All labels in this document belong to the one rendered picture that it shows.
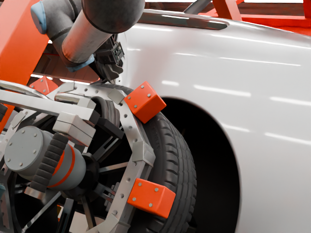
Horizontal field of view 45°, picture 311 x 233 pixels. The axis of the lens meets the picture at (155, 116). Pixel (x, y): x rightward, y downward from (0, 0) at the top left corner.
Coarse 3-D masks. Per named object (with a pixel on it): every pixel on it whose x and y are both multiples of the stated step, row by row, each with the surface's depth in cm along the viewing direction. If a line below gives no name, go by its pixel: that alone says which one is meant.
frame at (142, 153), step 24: (48, 96) 124; (120, 96) 111; (24, 120) 125; (120, 120) 107; (0, 144) 124; (144, 144) 101; (0, 168) 121; (144, 168) 102; (120, 192) 97; (0, 216) 112; (120, 216) 94
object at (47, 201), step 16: (48, 128) 132; (96, 128) 125; (112, 144) 118; (96, 160) 118; (16, 176) 127; (96, 176) 116; (16, 192) 125; (48, 192) 140; (64, 192) 119; (80, 192) 120; (96, 192) 113; (112, 192) 111; (16, 208) 122; (32, 208) 129; (48, 208) 118; (64, 208) 115; (16, 224) 118; (32, 224) 118; (48, 224) 133; (64, 224) 113
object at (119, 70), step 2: (106, 64) 135; (108, 64) 134; (110, 64) 135; (114, 64) 135; (110, 66) 136; (112, 66) 136; (114, 66) 135; (116, 66) 135; (118, 66) 135; (112, 68) 136; (114, 68) 136; (116, 68) 136; (118, 68) 135; (120, 68) 135; (122, 68) 135; (112, 70) 136; (114, 70) 136; (116, 70) 136; (118, 70) 136; (120, 70) 136; (122, 70) 135; (118, 72) 136; (120, 72) 136; (122, 72) 136; (114, 80) 138; (114, 82) 138
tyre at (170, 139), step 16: (160, 112) 116; (144, 128) 113; (160, 128) 111; (160, 144) 108; (176, 144) 113; (160, 160) 106; (176, 160) 108; (192, 160) 124; (160, 176) 104; (176, 176) 106; (192, 176) 120; (176, 192) 106; (192, 192) 118; (176, 208) 107; (192, 208) 117; (144, 224) 100; (160, 224) 101; (176, 224) 109
